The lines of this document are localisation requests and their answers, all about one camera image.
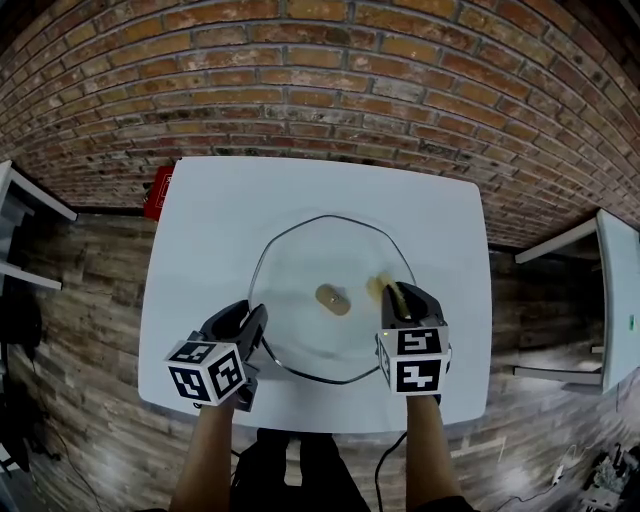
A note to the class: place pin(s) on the person's right forearm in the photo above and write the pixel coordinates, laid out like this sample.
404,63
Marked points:
430,445

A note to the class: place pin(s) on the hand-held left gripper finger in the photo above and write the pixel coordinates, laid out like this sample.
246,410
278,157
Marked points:
222,322
255,330

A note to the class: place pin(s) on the person's left forearm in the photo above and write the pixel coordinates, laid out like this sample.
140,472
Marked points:
205,455

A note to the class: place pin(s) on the white power strip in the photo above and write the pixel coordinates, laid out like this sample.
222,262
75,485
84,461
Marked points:
559,475

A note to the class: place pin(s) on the white side table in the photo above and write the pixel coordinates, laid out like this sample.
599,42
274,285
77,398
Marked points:
617,300
15,225

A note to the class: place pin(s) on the yellow sponge brush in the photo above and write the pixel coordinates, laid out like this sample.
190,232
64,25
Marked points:
377,285

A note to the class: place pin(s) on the person's black trousers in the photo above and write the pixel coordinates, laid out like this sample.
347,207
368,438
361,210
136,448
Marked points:
320,475

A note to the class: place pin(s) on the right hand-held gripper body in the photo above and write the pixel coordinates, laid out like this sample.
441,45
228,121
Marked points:
415,360

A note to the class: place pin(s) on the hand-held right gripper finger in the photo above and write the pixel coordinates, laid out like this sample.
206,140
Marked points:
435,310
387,315

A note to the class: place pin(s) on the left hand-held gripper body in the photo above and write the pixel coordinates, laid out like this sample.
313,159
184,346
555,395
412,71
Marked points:
200,375

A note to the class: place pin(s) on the red fire extinguisher box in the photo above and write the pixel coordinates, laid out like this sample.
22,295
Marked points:
160,195

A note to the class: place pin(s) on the round glass plate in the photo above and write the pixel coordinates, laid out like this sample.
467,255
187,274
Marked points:
300,260

